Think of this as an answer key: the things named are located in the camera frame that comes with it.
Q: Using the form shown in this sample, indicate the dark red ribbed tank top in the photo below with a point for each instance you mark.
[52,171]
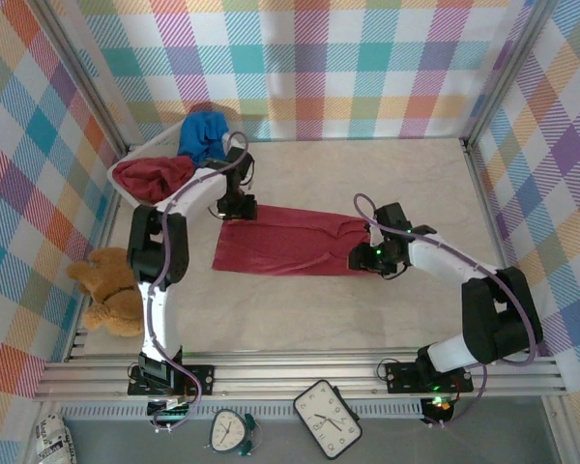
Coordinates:
[280,246]

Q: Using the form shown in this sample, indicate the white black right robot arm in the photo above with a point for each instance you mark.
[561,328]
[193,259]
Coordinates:
[502,314]

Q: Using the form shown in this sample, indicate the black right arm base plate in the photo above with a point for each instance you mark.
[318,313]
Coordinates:
[401,377]

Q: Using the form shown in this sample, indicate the black rectangular clock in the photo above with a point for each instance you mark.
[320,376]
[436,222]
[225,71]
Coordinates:
[326,418]

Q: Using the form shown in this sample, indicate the small board with orange part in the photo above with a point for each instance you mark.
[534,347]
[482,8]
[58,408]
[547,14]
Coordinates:
[440,406]

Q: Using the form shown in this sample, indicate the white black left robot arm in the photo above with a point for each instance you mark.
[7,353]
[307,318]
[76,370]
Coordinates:
[162,319]

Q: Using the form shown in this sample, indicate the aluminium frame post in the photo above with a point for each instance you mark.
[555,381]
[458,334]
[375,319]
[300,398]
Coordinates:
[77,72]
[512,63]

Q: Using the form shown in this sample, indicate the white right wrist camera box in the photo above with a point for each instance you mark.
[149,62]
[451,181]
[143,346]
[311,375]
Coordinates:
[374,235]

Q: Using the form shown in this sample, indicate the aluminium frame cross rail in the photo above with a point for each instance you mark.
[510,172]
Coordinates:
[295,374]

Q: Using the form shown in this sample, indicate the green round alarm clock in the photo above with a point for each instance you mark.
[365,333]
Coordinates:
[227,430]

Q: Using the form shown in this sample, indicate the pinkish red ribbed tank top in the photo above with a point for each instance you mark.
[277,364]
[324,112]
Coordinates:
[145,181]

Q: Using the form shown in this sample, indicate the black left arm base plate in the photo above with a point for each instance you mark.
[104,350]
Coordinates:
[203,382]

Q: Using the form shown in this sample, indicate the newspaper print bag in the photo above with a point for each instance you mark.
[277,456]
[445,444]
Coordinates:
[53,440]

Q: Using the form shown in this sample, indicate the aluminium side rail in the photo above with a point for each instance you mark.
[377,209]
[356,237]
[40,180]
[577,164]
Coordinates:
[495,232]
[96,237]

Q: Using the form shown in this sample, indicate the green circuit board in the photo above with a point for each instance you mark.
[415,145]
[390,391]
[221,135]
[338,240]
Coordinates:
[171,411]

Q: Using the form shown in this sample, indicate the brown teddy bear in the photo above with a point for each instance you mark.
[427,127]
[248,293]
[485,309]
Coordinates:
[116,299]

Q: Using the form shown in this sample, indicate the white plastic basket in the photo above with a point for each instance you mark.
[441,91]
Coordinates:
[162,140]

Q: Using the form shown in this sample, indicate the blue tank top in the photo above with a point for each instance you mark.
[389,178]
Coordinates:
[200,135]

